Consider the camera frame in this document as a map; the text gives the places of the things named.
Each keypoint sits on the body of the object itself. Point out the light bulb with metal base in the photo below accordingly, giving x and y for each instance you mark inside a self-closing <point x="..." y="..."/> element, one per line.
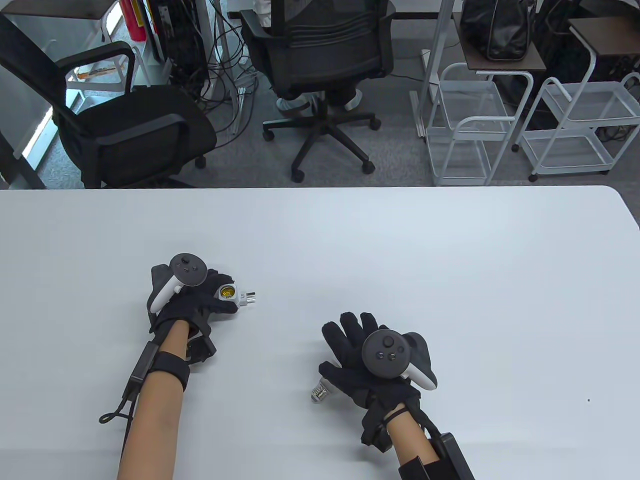
<point x="320" y="392"/>

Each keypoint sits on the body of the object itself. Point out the dark grey tracking controller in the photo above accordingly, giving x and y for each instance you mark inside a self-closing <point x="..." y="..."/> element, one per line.
<point x="387" y="355"/>

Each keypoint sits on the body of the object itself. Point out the red fire extinguisher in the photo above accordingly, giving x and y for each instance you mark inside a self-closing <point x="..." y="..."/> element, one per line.
<point x="133" y="20"/>

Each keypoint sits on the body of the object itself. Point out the person's left thumb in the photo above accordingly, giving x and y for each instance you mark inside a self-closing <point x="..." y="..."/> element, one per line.
<point x="222" y="307"/>

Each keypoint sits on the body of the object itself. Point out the person's right forearm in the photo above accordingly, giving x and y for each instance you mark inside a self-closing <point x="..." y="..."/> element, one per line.
<point x="412" y="440"/>

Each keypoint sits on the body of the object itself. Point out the black box module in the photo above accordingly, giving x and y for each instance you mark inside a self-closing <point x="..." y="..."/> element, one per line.
<point x="455" y="457"/>

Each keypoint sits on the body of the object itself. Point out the person's left hand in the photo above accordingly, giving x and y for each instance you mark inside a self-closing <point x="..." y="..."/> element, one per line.
<point x="192" y="307"/>

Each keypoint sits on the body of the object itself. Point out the black office chair mesh back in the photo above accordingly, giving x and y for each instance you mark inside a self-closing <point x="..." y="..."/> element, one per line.
<point x="320" y="55"/>

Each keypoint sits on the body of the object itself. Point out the person's right middle finger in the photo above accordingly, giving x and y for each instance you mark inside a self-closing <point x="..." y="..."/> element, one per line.
<point x="351" y="330"/>

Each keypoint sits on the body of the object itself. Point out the white desk leg frame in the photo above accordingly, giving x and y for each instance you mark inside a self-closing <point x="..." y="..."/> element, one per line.
<point x="432" y="60"/>

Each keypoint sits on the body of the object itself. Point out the person's left forearm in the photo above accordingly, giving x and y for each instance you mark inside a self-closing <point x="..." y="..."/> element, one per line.
<point x="152" y="415"/>

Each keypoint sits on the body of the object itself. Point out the white lamp socket adapter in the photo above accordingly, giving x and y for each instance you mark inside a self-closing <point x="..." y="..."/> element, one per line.
<point x="239" y="296"/>

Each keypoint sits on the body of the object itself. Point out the person's right hand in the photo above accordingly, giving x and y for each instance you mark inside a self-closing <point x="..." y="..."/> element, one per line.
<point x="357" y="385"/>

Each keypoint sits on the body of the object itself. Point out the black handbag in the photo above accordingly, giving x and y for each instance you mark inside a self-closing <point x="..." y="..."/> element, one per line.
<point x="497" y="27"/>

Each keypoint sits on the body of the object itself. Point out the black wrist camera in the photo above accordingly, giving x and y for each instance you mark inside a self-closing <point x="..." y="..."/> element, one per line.
<point x="377" y="430"/>
<point x="202" y="347"/>

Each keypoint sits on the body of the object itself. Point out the person's right thumb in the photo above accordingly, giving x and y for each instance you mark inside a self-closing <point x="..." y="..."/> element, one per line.
<point x="334" y="372"/>

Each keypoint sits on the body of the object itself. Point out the black office chair solid seat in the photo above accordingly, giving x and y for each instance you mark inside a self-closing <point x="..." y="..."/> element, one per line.
<point x="135" y="130"/>

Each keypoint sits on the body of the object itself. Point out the white tracking controller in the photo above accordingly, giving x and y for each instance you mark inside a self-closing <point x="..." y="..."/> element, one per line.
<point x="186" y="270"/>

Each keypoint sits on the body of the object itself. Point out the black computer tower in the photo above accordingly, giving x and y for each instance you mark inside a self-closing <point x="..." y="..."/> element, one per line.
<point x="180" y="35"/>

